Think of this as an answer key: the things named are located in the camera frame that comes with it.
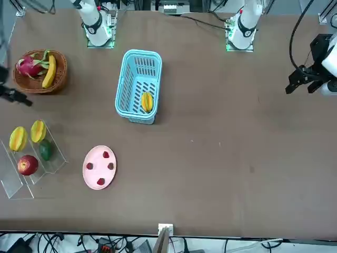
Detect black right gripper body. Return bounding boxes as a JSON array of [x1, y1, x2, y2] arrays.
[[0, 65, 9, 92]]

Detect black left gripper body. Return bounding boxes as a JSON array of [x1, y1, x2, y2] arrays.
[[302, 61, 329, 80]]

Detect yellow star fruit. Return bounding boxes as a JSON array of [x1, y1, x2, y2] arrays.
[[141, 91, 154, 114], [9, 126, 28, 152], [30, 120, 47, 144]]

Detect brown wicker basket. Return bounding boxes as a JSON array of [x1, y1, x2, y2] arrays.
[[13, 50, 68, 94]]

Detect clear acrylic display stand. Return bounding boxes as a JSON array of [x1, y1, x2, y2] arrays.
[[0, 118, 69, 200]]

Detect blue plastic basket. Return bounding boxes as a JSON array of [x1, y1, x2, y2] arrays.
[[114, 49, 163, 125]]

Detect pink dragon fruit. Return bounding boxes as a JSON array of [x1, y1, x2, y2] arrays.
[[15, 50, 52, 80]]

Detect yellow banana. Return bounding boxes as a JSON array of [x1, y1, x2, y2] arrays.
[[42, 54, 57, 89]]

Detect green avocado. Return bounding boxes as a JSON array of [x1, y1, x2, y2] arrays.
[[38, 139, 53, 161]]

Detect red apple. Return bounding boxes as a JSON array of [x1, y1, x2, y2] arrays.
[[17, 154, 39, 177]]

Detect pink plate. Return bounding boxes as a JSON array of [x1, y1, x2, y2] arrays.
[[82, 145, 118, 190]]

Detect black power adapter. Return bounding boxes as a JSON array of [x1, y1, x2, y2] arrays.
[[6, 237, 34, 253]]

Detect black orange device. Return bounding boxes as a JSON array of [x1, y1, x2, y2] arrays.
[[97, 238, 116, 253]]

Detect grey pedal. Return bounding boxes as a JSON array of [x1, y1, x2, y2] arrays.
[[136, 239, 153, 253]]

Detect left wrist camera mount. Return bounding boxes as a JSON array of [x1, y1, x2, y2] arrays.
[[310, 33, 334, 63]]

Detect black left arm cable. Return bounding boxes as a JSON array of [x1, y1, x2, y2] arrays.
[[289, 0, 317, 71]]

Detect black table cable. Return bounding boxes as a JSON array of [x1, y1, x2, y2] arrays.
[[168, 12, 231, 30]]

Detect metal camera support post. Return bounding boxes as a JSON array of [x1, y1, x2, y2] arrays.
[[152, 223, 175, 253]]

